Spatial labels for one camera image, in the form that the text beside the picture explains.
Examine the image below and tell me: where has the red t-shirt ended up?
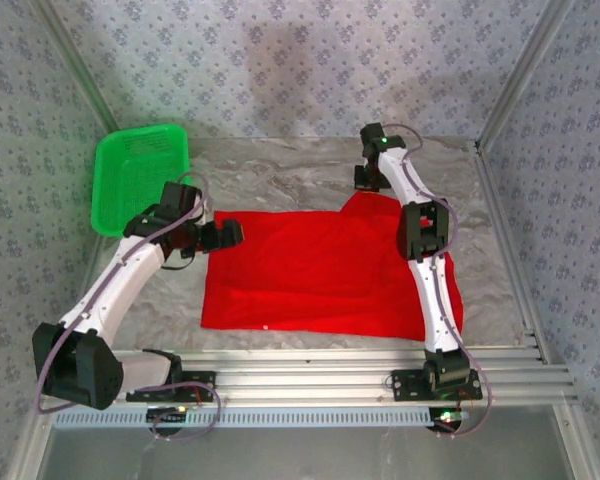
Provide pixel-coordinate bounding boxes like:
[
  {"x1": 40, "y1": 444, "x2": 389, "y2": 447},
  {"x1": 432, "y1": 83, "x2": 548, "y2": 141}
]
[{"x1": 201, "y1": 192, "x2": 466, "y2": 344}]

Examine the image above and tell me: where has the green plastic basket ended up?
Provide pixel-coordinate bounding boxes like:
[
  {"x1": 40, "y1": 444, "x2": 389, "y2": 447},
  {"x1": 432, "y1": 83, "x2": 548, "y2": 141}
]
[{"x1": 89, "y1": 123, "x2": 195, "y2": 239}]

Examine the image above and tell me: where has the black circuit board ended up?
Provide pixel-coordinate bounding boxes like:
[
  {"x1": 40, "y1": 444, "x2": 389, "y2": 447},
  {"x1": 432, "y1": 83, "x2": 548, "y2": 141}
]
[
  {"x1": 147, "y1": 407, "x2": 189, "y2": 436},
  {"x1": 429, "y1": 407, "x2": 469, "y2": 434}
]

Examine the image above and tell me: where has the grey metal panel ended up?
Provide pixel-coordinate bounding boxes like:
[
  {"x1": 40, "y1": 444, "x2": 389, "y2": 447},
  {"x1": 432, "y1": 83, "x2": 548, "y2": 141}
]
[{"x1": 37, "y1": 427, "x2": 581, "y2": 480}]

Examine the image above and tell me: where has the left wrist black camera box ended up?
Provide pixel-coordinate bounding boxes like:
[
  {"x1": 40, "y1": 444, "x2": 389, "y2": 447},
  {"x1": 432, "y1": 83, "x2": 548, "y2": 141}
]
[{"x1": 158, "y1": 181, "x2": 205, "y2": 215}]

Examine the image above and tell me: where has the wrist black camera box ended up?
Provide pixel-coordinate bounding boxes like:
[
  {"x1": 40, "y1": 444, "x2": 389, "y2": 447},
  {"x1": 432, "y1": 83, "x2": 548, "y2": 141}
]
[
  {"x1": 358, "y1": 122, "x2": 384, "y2": 147},
  {"x1": 158, "y1": 181, "x2": 205, "y2": 215}
]

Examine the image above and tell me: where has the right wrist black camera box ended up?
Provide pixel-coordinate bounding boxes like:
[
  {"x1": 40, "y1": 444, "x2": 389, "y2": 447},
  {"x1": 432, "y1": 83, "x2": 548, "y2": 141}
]
[{"x1": 358, "y1": 122, "x2": 384, "y2": 147}]

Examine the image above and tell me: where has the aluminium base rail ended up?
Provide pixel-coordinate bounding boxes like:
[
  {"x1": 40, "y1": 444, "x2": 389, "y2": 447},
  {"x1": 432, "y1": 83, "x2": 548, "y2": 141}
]
[{"x1": 33, "y1": 347, "x2": 580, "y2": 407}]

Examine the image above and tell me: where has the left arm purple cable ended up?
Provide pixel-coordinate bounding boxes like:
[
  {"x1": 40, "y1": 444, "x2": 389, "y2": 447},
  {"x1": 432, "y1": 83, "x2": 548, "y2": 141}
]
[{"x1": 34, "y1": 171, "x2": 222, "y2": 442}]

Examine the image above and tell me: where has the grey slotted cable duct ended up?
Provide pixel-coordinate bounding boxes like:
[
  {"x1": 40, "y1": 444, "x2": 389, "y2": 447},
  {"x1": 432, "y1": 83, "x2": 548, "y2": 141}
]
[{"x1": 52, "y1": 405, "x2": 465, "y2": 430}]

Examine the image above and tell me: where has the short aluminium frame post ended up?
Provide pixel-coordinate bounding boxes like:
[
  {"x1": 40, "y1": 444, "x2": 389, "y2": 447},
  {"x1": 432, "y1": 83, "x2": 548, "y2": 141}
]
[{"x1": 554, "y1": 404, "x2": 600, "y2": 480}]

